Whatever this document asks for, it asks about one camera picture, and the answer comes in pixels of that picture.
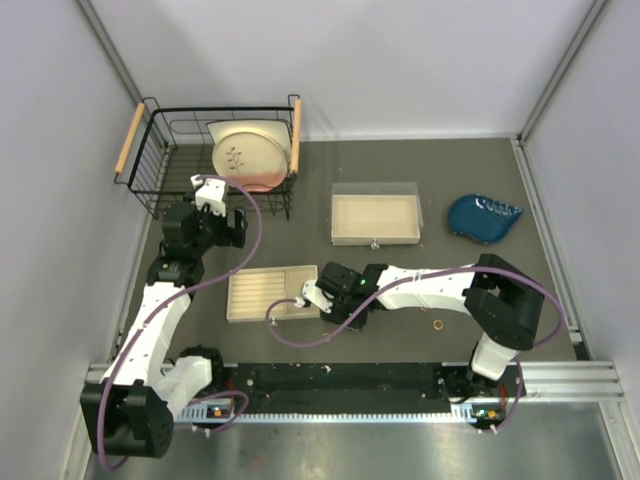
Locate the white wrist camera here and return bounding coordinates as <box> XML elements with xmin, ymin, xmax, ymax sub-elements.
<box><xmin>294</xmin><ymin>280</ymin><xmax>333</xmax><ymax>313</ymax></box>
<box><xmin>190</xmin><ymin>175</ymin><xmax>227</xmax><ymax>217</ymax></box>

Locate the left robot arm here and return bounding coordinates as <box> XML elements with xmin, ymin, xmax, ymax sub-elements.
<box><xmin>80</xmin><ymin>187</ymin><xmax>247</xmax><ymax>471</ymax></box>

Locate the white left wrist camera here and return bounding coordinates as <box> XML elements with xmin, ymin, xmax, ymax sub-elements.
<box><xmin>190</xmin><ymin>175</ymin><xmax>227</xmax><ymax>217</ymax></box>

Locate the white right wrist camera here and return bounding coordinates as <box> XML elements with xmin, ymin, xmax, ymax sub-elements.
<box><xmin>294</xmin><ymin>280</ymin><xmax>333</xmax><ymax>313</ymax></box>

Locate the aluminium frame rail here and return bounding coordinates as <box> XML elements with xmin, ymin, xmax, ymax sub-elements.
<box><xmin>85</xmin><ymin>361</ymin><xmax>623</xmax><ymax>428</ymax></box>

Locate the round pink white plate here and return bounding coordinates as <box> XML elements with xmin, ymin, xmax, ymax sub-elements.
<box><xmin>212</xmin><ymin>131</ymin><xmax>288</xmax><ymax>193</ymax></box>

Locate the blue leaf shaped dish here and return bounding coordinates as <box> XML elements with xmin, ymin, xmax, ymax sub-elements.
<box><xmin>447</xmin><ymin>194</ymin><xmax>524</xmax><ymax>244</ymax></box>

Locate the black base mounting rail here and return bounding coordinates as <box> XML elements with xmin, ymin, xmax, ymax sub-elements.
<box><xmin>217</xmin><ymin>363</ymin><xmax>516</xmax><ymax>415</ymax></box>

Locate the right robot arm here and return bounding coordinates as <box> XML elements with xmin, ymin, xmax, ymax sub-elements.
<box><xmin>301</xmin><ymin>254</ymin><xmax>545</xmax><ymax>396</ymax></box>

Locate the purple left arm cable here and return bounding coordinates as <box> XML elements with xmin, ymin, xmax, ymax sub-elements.
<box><xmin>97</xmin><ymin>173</ymin><xmax>264</xmax><ymax>471</ymax></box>

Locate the square white plate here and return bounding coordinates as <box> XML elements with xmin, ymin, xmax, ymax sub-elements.
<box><xmin>206</xmin><ymin>119</ymin><xmax>292</xmax><ymax>162</ymax></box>

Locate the beige ring slot tray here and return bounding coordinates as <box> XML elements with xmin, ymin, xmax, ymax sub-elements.
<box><xmin>226</xmin><ymin>265</ymin><xmax>318</xmax><ymax>323</ymax></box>

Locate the black wire dish rack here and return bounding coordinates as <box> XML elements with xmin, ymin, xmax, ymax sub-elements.
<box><xmin>114</xmin><ymin>94</ymin><xmax>302</xmax><ymax>217</ymax></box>

